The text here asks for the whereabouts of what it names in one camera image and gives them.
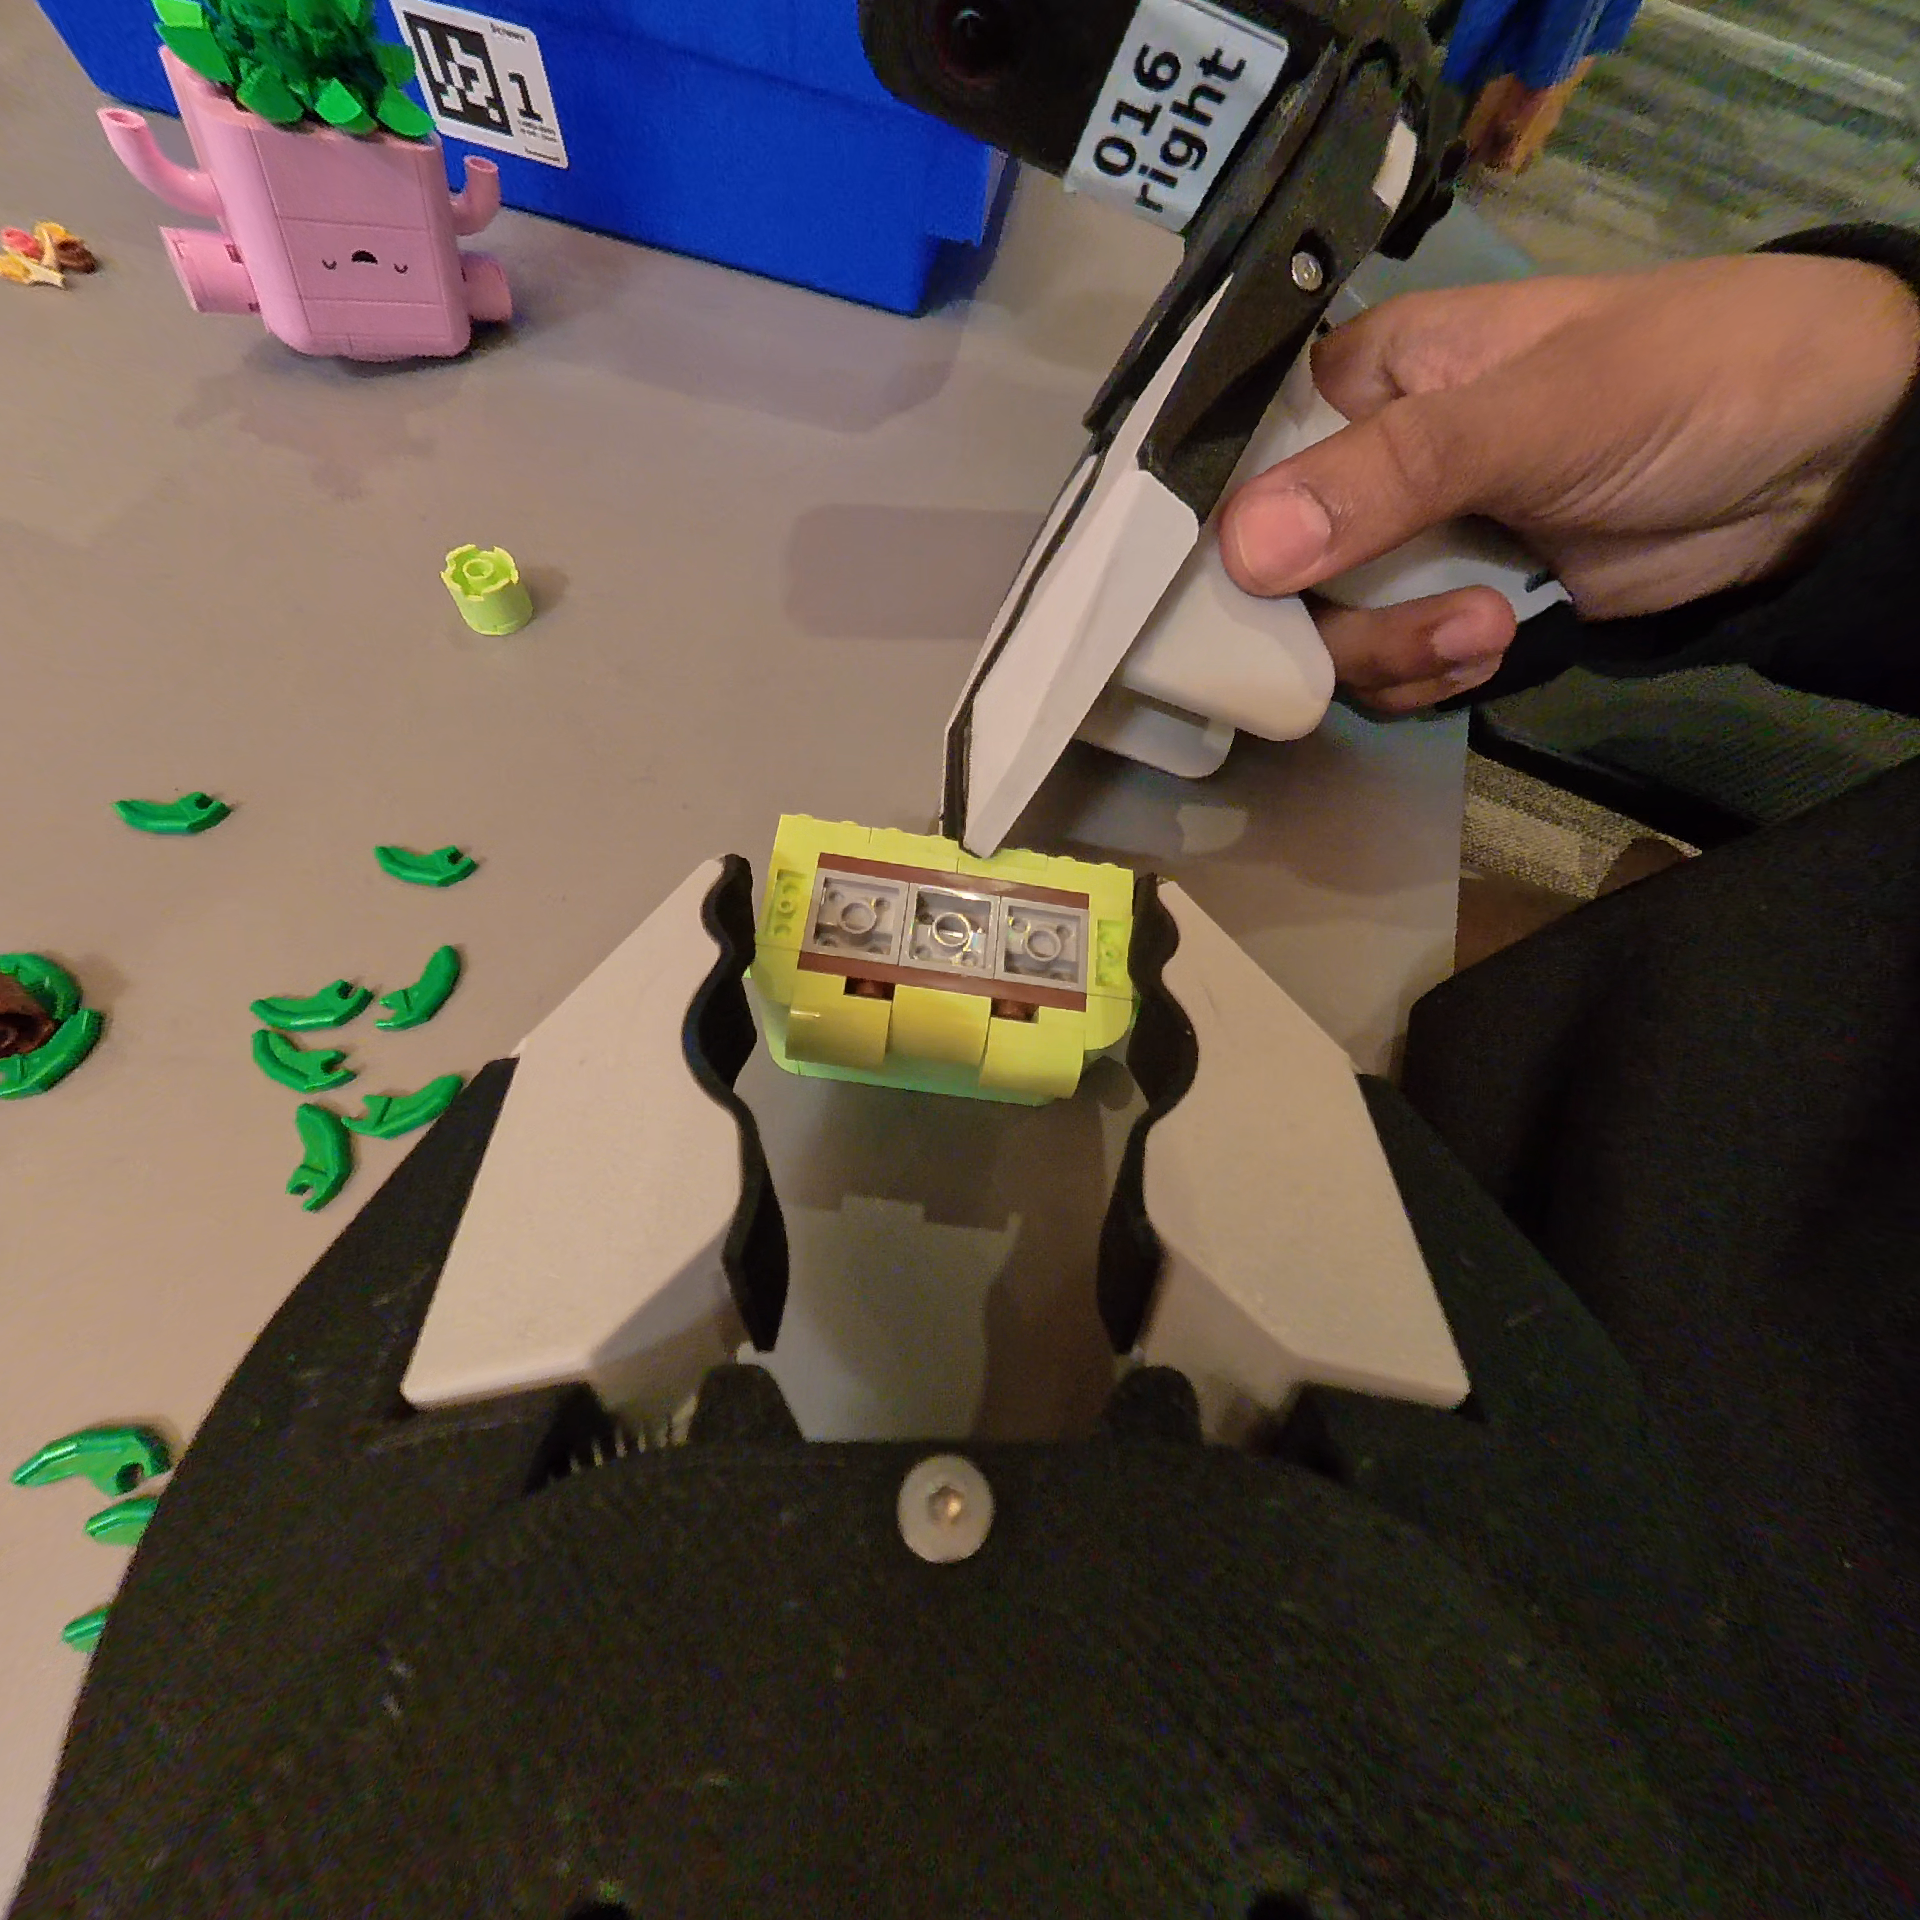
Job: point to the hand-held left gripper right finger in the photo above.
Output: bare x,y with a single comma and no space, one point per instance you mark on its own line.
1305,1201

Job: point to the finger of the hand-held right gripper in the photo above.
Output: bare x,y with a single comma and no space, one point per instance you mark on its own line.
1066,661

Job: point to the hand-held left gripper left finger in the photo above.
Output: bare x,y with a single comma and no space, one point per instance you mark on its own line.
585,1185

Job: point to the lime green brick figure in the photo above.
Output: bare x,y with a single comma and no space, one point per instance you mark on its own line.
930,1036

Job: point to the person's right forearm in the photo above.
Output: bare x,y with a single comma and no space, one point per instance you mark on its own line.
1874,629

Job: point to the person's right hand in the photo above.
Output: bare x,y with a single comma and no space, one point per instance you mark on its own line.
1620,422

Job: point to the blue storage bin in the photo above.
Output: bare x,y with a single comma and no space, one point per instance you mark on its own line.
751,119

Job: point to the dark mesh office chair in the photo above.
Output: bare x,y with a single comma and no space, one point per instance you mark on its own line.
1620,751

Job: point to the scattered green leaf pieces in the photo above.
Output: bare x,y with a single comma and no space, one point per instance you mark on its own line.
172,812

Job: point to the lime green round brick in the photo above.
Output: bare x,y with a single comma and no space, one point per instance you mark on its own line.
488,593

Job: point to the brown round brick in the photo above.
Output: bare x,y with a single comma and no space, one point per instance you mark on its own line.
18,1014

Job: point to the pink brick figure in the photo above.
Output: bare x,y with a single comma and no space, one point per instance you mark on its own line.
359,240

